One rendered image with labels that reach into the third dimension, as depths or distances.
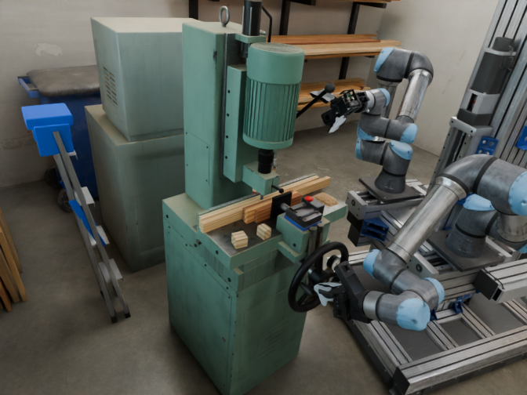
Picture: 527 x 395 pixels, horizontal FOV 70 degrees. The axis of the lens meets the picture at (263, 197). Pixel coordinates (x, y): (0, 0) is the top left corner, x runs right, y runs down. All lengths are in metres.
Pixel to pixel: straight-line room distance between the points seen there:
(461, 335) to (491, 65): 1.31
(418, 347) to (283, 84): 1.45
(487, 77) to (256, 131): 0.90
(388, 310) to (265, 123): 0.66
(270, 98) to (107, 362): 1.53
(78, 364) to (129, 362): 0.24
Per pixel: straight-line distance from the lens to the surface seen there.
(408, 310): 1.00
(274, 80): 1.18
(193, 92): 1.49
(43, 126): 1.66
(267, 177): 1.36
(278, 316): 1.70
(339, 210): 1.58
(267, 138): 1.25
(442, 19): 4.82
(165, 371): 2.07
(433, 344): 2.16
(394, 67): 1.80
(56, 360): 2.23
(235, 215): 1.39
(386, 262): 1.13
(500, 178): 1.19
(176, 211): 1.64
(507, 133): 1.75
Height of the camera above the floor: 1.71
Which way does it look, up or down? 31 degrees down
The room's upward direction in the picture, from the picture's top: 6 degrees clockwise
